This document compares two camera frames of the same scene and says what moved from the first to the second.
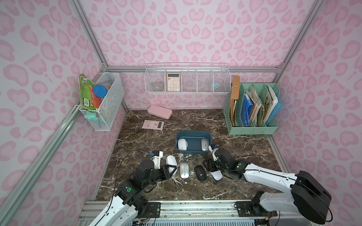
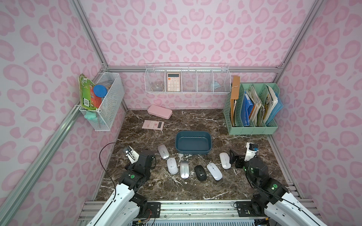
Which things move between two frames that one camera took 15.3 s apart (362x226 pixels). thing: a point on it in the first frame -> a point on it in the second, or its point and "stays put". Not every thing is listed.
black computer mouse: [200, 173] stays put
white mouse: [217, 175] stays put
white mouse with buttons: [171, 160] stays put
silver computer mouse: [184, 169] stays put
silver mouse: [205, 144] -> [163, 151]
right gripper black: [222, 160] -> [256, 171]
